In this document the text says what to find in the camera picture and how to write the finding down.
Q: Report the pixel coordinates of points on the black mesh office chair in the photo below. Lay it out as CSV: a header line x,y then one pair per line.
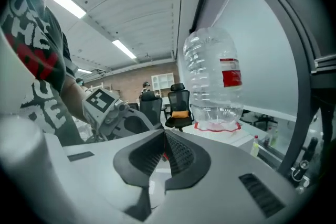
x,y
151,110

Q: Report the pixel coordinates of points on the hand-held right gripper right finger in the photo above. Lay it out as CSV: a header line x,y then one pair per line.
x,y
191,165

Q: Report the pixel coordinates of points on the white wall shelf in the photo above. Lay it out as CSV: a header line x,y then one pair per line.
x,y
162,81

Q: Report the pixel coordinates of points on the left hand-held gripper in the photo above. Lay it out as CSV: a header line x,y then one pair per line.
x,y
101,112

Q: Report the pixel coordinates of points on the orange seat cushion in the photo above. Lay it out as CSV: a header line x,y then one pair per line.
x,y
180,114

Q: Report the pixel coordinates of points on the person's left forearm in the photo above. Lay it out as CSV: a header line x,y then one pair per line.
x,y
72,97

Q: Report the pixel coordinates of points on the black cylindrical can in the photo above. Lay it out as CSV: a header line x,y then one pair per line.
x,y
299,171

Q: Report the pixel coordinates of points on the yellow-green plastic bottle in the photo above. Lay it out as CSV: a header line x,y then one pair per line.
x,y
254,147

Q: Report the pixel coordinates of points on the black office chair with headrest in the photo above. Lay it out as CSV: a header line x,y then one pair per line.
x,y
178,99

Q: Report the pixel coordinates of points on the black metal frame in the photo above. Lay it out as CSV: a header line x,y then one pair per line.
x,y
299,47

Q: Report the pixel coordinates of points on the person's printed grey T-shirt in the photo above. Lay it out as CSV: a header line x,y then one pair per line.
x,y
39,47

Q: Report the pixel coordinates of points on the white partition panel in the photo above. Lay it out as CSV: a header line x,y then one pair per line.
x,y
262,47

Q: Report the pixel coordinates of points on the clear plastic bottle cup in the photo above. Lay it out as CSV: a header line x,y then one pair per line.
x,y
210,81

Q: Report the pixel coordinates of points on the long ceiling light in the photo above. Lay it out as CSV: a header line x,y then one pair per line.
x,y
84,71
124,49
68,5

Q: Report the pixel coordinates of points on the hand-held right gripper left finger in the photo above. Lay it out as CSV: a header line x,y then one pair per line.
x,y
136,162

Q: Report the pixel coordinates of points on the white side table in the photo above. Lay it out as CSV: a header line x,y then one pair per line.
x,y
236,137

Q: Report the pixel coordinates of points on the red tape outline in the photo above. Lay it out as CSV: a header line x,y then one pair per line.
x,y
202,128

